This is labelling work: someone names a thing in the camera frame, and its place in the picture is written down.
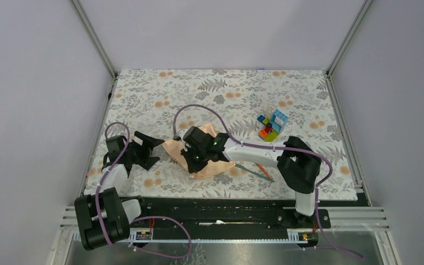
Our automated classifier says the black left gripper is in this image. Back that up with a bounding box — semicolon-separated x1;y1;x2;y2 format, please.
123;131;163;169

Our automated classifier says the peach satin napkin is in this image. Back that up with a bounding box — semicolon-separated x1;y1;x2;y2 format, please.
162;122;236;179

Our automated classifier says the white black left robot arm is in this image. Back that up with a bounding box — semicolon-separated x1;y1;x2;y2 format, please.
75;131;164;251

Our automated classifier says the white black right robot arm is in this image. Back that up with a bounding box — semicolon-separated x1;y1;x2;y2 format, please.
178;126;322;227

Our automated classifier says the orange plastic fork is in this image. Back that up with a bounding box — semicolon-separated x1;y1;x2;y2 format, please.
256;163;273;180

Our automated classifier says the floral patterned table mat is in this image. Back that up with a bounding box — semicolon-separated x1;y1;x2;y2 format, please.
104;69;357;200

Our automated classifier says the colourful toy brick pile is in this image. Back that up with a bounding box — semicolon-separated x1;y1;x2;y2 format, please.
257;105;289;142

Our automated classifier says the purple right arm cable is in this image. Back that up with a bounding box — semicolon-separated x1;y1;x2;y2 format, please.
172;104;364;261

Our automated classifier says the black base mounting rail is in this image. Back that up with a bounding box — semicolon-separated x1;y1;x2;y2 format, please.
121;197;331;241

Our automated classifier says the left aluminium frame post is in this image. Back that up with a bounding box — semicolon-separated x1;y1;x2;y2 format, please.
69;0;119;78

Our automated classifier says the aluminium frame post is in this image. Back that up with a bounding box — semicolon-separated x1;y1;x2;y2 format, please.
69;0;119;78
327;0;375;76

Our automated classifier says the right aluminium frame post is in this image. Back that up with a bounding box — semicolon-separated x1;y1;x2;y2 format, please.
327;0;375;76

